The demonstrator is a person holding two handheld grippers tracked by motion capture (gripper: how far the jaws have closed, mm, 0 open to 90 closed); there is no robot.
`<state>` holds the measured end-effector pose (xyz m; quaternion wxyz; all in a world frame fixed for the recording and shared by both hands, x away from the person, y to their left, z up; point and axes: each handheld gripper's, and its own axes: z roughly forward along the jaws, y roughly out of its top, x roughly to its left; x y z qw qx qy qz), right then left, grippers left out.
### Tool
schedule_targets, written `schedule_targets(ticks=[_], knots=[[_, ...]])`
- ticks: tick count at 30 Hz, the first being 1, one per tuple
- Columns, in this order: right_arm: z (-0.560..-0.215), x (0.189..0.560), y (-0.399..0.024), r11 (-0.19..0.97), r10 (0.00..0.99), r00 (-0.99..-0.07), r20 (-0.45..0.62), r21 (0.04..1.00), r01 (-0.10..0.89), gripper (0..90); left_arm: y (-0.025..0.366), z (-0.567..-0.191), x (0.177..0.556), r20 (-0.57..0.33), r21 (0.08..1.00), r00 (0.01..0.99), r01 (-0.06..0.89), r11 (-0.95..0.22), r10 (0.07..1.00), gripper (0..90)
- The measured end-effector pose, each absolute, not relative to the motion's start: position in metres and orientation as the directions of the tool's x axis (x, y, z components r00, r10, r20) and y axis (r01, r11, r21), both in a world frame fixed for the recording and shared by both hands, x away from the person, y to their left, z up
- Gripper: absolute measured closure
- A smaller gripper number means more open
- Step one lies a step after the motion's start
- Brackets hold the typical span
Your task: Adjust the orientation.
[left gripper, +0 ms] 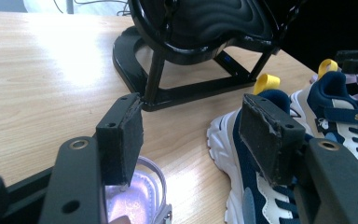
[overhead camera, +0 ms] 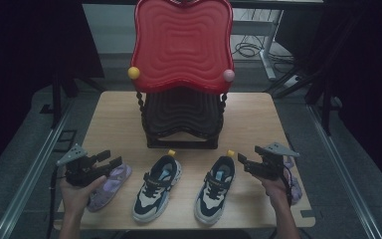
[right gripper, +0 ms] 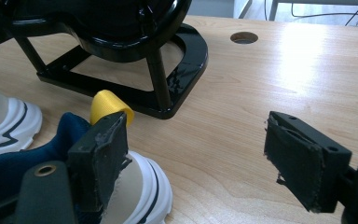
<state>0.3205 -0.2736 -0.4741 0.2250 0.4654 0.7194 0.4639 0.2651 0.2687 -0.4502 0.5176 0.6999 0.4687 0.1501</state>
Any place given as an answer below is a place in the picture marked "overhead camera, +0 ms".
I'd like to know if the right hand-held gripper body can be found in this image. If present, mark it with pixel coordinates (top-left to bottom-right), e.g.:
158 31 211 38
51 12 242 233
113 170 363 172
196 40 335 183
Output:
254 141 301 182

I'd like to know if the navy and white child's sneaker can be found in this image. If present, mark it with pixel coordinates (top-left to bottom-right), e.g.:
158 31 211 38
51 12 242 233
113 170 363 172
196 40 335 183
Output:
131 149 183 224
193 149 237 227

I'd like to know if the white metal desk frame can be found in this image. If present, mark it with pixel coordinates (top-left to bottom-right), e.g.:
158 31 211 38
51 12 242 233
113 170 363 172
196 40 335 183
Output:
232 9 285 81

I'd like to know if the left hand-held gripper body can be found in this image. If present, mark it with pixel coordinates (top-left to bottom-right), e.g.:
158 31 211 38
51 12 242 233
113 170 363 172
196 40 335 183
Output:
55 142 111 187

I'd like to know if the person's left hand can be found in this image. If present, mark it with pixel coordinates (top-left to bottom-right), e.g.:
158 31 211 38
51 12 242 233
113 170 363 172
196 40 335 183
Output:
59 165 107 217

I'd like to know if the metal floor rail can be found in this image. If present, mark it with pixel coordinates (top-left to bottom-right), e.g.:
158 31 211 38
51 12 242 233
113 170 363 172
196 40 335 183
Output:
0 101 76 239
305 103 382 239

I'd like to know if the person's right hand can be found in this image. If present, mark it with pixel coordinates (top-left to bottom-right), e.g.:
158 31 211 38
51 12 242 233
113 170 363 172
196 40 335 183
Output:
255 173 291 207

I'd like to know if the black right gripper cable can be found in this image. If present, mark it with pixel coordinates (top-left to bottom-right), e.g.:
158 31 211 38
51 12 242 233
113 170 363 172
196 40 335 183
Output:
280 165 294 208

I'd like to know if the red and black shoe rack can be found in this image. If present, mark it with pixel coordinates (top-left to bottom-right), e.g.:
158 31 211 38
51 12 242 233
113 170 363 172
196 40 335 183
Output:
127 0 237 150

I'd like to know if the lilac child's sandal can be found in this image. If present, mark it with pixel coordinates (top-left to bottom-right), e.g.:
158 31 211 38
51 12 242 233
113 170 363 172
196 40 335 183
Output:
87 162 133 213
283 155 303 206

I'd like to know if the black cable bundle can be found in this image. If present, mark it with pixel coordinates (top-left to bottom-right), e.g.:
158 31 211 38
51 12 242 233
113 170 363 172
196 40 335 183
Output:
232 33 296 66

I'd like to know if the white power strip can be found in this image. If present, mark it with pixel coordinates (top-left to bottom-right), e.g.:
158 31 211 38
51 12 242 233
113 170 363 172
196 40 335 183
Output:
283 74 302 88

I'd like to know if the black metal stand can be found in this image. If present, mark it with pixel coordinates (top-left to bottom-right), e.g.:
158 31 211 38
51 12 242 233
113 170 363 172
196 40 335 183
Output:
265 13 346 137
39 59 107 130

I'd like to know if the dark curtain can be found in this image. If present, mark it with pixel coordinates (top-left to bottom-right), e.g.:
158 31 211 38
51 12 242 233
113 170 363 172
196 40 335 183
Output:
275 0 382 200
0 0 105 180

